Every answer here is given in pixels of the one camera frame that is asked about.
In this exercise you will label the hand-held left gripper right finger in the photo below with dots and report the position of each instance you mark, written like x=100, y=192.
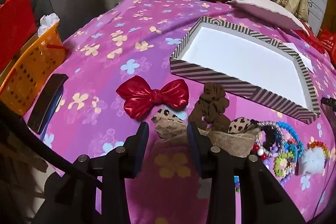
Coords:
x=194, y=145

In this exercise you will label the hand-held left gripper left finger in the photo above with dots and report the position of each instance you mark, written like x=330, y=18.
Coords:
x=143, y=140

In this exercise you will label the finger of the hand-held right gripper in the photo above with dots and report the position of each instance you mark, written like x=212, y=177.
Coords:
x=329, y=102

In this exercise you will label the leopard burlap bow hair clip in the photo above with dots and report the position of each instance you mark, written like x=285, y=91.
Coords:
x=168, y=129

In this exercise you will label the white fluffy hair clip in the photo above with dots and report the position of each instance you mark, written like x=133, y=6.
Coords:
x=312, y=161

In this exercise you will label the striped cardboard box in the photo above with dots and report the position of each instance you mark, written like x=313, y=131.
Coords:
x=236, y=56

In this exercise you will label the shiny red bow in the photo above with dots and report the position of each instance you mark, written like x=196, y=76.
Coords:
x=152, y=98

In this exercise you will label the brown scrunchie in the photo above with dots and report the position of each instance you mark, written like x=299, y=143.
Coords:
x=212, y=103

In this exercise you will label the white paper sheet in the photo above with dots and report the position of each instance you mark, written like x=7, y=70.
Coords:
x=302, y=56

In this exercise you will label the red bag with gold print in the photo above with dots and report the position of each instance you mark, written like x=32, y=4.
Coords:
x=328, y=40

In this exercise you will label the red fringed cushion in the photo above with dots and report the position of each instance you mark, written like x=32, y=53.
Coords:
x=309, y=39

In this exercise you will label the black smartphone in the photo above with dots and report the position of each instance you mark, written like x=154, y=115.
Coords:
x=47, y=100

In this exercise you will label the pink floral bedsheet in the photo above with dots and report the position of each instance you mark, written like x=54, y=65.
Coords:
x=105, y=37

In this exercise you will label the pale pink pillow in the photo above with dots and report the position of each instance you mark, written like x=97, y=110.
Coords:
x=262, y=10

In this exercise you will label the orange plastic basket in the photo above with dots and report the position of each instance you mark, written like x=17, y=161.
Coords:
x=29, y=74

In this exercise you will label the white crumpled tissue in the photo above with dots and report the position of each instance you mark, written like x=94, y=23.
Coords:
x=48, y=22

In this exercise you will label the red paper bag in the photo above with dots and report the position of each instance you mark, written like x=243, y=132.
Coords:
x=15, y=24

